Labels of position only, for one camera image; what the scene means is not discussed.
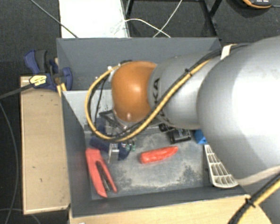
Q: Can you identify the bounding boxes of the grey metal bin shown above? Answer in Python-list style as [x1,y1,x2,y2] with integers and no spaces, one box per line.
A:
[56,27,248,218]

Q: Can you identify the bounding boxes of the dark blue cylinder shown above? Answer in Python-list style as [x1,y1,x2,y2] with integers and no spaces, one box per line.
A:
[88,133,132,163]

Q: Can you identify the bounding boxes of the red handled pliers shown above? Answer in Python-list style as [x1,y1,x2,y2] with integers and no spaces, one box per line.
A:
[85,146,119,199]

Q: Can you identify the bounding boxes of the red toy chili pepper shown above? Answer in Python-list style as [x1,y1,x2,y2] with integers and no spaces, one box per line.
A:
[139,146,180,164]

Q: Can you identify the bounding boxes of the blue block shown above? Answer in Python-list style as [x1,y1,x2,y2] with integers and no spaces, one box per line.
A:
[194,128,208,145]

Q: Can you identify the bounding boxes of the white plastic grid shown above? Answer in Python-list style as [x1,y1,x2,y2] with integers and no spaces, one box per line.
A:
[204,142,239,191]

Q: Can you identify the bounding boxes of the pale grey metal gripper finger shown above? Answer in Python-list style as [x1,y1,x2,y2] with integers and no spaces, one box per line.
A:
[105,142,121,164]

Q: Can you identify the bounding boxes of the pale wood board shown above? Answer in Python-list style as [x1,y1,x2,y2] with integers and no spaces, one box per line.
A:
[15,74,71,215]

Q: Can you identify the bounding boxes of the black box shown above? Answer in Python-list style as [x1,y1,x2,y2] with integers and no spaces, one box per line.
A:
[158,121,193,146]

